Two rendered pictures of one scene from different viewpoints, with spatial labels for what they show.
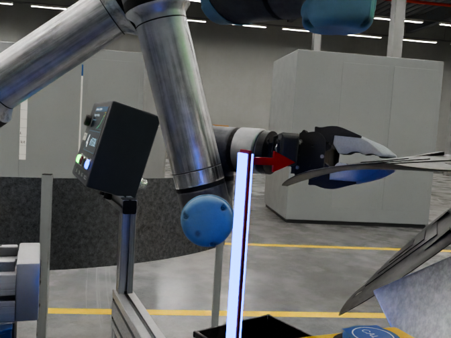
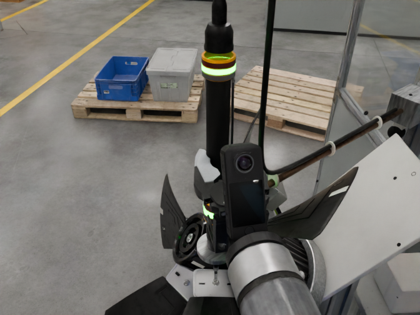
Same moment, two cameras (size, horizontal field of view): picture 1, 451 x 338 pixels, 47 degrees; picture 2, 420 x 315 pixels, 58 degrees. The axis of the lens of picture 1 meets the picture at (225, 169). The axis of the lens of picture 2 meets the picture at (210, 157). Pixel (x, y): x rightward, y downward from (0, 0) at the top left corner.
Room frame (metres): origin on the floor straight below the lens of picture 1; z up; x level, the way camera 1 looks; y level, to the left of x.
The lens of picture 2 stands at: (0.57, 0.10, 1.83)
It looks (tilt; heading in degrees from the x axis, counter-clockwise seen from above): 36 degrees down; 290
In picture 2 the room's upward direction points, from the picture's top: straight up
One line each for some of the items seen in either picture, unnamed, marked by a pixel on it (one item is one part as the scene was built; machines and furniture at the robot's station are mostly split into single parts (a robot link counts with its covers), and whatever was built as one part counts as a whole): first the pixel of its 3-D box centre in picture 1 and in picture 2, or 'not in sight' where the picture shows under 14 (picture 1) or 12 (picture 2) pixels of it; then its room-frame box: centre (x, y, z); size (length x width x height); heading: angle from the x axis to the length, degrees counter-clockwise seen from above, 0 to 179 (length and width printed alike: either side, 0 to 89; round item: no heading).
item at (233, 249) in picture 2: not in sight; (242, 227); (0.64, -0.24, 1.47); 0.12 x 0.08 x 0.09; 123
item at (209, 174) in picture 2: not in sight; (204, 178); (0.72, -0.31, 1.48); 0.09 x 0.03 x 0.06; 132
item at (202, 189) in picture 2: not in sight; (212, 186); (0.70, -0.28, 1.50); 0.09 x 0.05 x 0.02; 132
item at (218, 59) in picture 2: not in sight; (218, 65); (0.71, -0.34, 1.64); 0.04 x 0.04 x 0.03
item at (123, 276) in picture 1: (126, 245); not in sight; (1.06, 0.19, 0.96); 0.03 x 0.03 x 0.20; 23
